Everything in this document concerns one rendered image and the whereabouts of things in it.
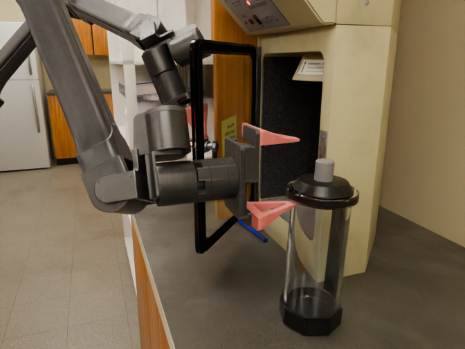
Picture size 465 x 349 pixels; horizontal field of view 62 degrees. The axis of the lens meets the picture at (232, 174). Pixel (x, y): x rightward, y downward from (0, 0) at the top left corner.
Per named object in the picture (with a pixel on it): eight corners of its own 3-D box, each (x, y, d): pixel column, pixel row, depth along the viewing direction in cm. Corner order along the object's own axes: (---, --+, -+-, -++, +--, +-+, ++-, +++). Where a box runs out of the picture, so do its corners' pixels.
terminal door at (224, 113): (253, 206, 102) (256, 44, 91) (198, 257, 75) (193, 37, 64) (250, 205, 102) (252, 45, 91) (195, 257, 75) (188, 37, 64)
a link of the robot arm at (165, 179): (148, 210, 52) (152, 204, 47) (142, 160, 53) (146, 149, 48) (198, 204, 54) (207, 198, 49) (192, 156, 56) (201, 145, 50)
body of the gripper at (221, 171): (253, 145, 50) (198, 149, 48) (252, 219, 53) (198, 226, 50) (236, 136, 56) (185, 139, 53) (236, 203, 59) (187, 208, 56)
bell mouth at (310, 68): (344, 77, 92) (347, 53, 91) (399, 81, 76) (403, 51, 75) (277, 78, 86) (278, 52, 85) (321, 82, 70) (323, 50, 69)
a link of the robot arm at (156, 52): (145, 54, 81) (134, 50, 76) (174, 39, 80) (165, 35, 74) (159, 85, 82) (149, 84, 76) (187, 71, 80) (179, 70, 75)
